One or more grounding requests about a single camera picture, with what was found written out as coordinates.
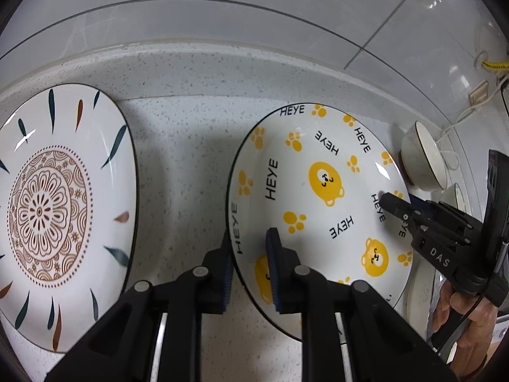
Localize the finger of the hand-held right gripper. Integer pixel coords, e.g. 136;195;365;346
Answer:
380;191;429;248
409;196;478;232

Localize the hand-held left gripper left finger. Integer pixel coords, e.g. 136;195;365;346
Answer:
44;229;235;382

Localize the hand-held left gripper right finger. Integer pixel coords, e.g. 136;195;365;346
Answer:
264;228;460;382

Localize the white bowl with brown rim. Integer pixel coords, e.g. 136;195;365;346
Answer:
400;121;450;192

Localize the yellow bear print plate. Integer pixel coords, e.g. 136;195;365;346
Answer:
226;103;416;343

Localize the person's right hand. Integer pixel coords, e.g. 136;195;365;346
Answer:
431;282;499;380

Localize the white bowl with dark rim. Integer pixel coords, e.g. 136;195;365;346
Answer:
441;183;469;216

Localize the plain white bowl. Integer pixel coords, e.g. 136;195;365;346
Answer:
392;263;443;336

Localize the floral pattern plate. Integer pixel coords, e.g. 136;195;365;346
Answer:
0;83;140;354

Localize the beige wall socket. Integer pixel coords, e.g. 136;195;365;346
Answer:
468;81;490;107

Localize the black cable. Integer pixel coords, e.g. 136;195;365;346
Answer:
500;72;509;128

